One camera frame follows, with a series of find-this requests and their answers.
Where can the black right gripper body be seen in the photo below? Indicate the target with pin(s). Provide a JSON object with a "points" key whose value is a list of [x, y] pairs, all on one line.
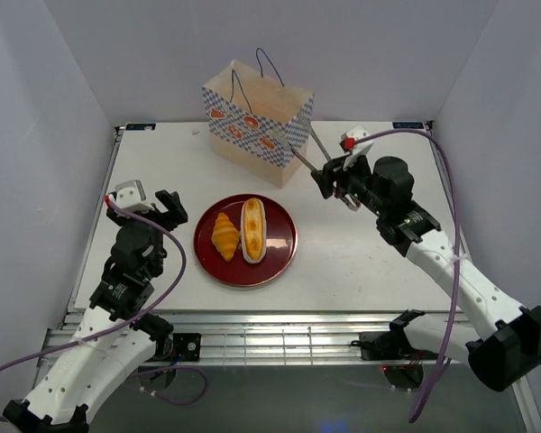
{"points": [[356, 180]]}

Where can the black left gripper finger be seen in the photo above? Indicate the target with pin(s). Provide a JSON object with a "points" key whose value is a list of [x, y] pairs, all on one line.
{"points": [[176, 215], [166, 198]]}

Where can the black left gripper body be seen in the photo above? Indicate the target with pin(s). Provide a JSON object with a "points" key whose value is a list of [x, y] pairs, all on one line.
{"points": [[157, 219]]}

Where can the metal serving tongs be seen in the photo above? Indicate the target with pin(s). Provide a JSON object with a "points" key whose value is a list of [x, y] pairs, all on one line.
{"points": [[298, 146]]}

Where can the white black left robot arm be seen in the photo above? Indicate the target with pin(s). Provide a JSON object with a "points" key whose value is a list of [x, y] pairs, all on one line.
{"points": [[118, 332]]}

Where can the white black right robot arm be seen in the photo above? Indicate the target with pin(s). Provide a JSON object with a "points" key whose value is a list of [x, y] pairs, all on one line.
{"points": [[507, 343]]}

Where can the striped croissant bread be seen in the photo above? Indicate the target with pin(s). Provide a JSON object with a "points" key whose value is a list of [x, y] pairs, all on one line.
{"points": [[225, 237]]}

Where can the long glazed baguette bread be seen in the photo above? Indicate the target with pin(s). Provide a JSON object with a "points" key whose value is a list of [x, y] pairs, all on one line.
{"points": [[253, 230]]}

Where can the checkered paper bag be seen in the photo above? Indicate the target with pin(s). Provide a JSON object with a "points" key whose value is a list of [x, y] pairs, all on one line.
{"points": [[242, 104]]}

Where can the right blue table label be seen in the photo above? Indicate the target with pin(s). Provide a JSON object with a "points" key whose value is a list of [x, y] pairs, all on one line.
{"points": [[408, 125]]}

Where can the blue table label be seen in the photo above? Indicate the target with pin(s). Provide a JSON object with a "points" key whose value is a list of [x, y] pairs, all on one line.
{"points": [[408, 125], [140, 127]]}

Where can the red round plate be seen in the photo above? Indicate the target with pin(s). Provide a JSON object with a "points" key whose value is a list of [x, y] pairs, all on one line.
{"points": [[281, 243]]}

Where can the left blue table label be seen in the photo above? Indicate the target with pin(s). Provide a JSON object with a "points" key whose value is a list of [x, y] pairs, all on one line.
{"points": [[140, 127]]}

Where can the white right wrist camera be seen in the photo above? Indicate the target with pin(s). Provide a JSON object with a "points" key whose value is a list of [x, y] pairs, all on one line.
{"points": [[354, 145]]}

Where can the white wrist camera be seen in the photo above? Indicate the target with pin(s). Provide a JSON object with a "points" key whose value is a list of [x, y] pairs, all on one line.
{"points": [[354, 145], [130, 196]]}

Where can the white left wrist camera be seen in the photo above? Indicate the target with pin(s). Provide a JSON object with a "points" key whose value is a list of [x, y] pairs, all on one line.
{"points": [[130, 196]]}

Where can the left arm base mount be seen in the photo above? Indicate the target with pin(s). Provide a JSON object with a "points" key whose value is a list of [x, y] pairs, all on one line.
{"points": [[179, 347]]}

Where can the aluminium frame rail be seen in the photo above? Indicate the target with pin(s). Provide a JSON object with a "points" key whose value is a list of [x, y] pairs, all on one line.
{"points": [[233, 339]]}

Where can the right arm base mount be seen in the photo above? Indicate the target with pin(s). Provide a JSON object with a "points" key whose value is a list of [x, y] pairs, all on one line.
{"points": [[389, 345]]}

